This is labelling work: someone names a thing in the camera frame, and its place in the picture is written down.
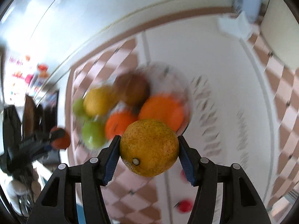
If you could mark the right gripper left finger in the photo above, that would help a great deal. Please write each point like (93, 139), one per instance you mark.
(57, 201)

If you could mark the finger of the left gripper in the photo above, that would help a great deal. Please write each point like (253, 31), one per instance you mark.
(53, 136)

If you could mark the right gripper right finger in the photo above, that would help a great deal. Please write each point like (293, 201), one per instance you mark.
(241, 202)

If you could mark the dark orange tangerine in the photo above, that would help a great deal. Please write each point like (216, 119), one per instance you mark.
(62, 143)

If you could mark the green apple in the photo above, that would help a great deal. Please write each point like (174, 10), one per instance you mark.
(93, 134)
(78, 108)

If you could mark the red cherry tomato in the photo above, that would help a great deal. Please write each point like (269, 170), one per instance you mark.
(184, 206)
(183, 176)

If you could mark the bright orange mandarin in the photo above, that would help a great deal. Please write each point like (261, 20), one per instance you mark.
(118, 122)

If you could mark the speckled yellow orange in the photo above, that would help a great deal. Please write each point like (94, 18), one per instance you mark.
(149, 147)

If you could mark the large orange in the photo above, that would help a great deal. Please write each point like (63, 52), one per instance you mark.
(163, 108)

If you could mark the yellow lemon on plate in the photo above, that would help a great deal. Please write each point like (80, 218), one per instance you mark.
(99, 101)

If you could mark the patterned table mat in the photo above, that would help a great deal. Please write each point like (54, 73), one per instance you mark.
(237, 96)

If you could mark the brownish red apple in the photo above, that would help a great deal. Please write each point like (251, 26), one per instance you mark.
(132, 88)

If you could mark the floral glass plate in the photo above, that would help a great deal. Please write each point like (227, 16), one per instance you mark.
(163, 78)

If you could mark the white folded paper towel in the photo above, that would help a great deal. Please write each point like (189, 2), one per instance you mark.
(238, 27)

